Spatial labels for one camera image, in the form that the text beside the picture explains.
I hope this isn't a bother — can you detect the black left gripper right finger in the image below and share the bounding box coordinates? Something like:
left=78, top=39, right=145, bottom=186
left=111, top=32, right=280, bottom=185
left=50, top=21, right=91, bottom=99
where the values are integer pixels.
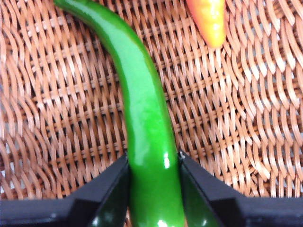
left=178, top=151, right=303, bottom=227

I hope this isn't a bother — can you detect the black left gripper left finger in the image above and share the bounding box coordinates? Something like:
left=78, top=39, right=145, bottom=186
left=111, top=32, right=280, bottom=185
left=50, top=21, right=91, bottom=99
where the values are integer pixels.
left=0, top=153, right=130, bottom=227

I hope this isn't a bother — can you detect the long green pepper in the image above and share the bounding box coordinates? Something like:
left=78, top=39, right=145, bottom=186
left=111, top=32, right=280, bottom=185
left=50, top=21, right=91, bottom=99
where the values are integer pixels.
left=53, top=0, right=187, bottom=227

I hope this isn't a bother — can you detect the brown woven wicker basket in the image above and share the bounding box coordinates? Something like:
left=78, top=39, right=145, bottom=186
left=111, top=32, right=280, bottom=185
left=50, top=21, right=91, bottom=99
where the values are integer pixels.
left=0, top=0, right=303, bottom=201

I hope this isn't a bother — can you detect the orange carrot with green leaves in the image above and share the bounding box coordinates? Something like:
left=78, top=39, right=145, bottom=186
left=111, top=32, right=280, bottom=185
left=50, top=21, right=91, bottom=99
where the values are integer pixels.
left=186, top=0, right=226, bottom=49

